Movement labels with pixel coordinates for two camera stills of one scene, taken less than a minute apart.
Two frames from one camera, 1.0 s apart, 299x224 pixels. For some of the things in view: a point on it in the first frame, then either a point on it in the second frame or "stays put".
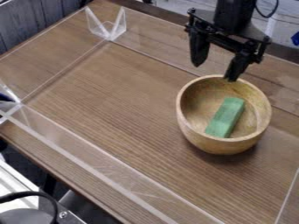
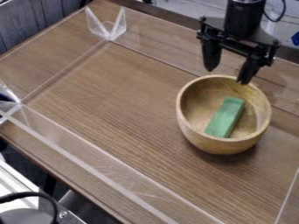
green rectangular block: (225, 117) stays put
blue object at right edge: (293, 38) stays put
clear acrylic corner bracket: (108, 30) stays put
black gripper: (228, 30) -> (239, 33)
